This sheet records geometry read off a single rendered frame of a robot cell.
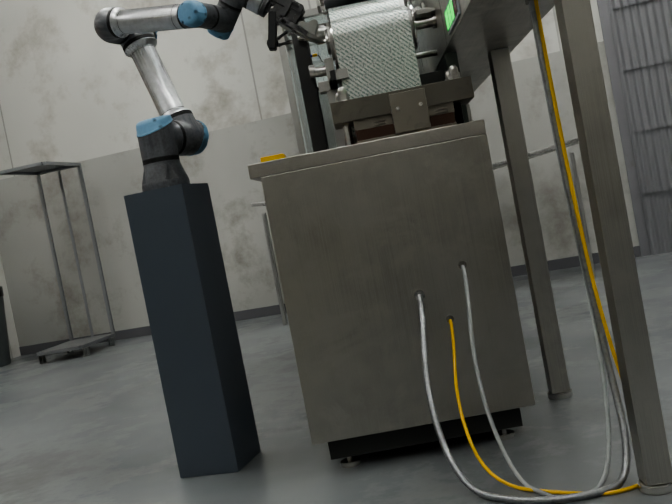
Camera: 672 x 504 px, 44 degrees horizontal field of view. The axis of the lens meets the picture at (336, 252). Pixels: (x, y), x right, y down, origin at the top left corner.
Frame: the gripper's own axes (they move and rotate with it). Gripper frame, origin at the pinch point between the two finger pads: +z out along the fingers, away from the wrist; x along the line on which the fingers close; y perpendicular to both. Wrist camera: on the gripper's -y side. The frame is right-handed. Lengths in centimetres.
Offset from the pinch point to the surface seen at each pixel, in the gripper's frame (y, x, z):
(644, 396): -44, -81, 109
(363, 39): 6.8, -4.2, 12.3
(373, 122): -15.3, -22.6, 27.9
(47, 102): -91, 468, -251
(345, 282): -58, -30, 43
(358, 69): -1.8, -4.2, 15.3
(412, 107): -6.8, -26.0, 35.4
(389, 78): 0.4, -4.2, 24.9
